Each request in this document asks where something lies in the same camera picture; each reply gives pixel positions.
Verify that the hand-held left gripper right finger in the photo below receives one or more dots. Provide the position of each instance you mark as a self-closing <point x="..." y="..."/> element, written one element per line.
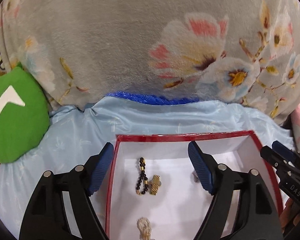
<point x="200" y="167"/>

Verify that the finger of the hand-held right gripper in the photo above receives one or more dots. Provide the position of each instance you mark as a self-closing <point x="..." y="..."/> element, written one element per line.
<point x="288" y="180"/>
<point x="286" y="151"/>

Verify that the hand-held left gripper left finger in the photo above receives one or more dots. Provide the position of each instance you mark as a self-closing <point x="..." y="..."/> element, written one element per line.
<point x="101" y="170"/>

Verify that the silver watch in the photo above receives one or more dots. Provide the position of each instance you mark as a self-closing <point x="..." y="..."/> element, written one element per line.
<point x="195" y="177"/>

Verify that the red box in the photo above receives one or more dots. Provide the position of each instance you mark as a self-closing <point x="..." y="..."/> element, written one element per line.
<point x="170" y="155"/>

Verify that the person's right hand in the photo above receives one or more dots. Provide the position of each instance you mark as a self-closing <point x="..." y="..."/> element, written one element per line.
<point x="290" y="212"/>

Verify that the light blue palm print sheet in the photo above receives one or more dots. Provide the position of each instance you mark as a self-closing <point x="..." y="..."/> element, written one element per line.
<point x="72" y="140"/>

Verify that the blue mat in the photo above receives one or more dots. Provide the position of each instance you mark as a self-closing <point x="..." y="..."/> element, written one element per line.
<point x="150" y="98"/>

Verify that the green pillow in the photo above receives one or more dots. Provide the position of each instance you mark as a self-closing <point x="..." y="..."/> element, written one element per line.
<point x="17" y="125"/>

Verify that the grey floral blanket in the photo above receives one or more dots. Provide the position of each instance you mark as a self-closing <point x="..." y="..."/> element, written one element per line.
<point x="115" y="37"/>

